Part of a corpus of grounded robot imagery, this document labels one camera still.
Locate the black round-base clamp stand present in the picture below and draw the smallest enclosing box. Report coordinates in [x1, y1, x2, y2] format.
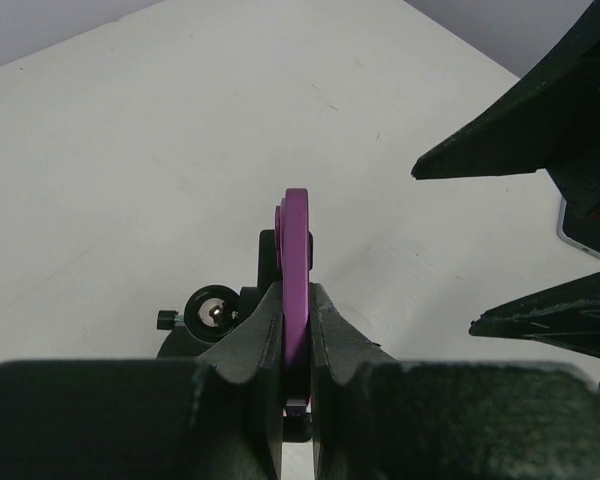
[157, 229, 312, 443]

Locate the purple phone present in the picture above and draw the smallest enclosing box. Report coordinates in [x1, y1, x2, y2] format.
[275, 188, 311, 417]

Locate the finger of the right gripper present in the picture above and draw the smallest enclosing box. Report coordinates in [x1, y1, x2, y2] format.
[469, 272, 600, 359]
[411, 1, 600, 180]

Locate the white-edged phone on right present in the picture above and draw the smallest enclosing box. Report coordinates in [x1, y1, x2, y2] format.
[557, 199, 600, 260]

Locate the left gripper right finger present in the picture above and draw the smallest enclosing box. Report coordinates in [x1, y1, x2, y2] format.
[309, 284, 600, 479]

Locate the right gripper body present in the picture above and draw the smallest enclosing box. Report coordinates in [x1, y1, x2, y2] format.
[547, 88, 600, 219]

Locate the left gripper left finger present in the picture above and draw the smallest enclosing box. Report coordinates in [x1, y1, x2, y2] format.
[0, 285, 283, 479]

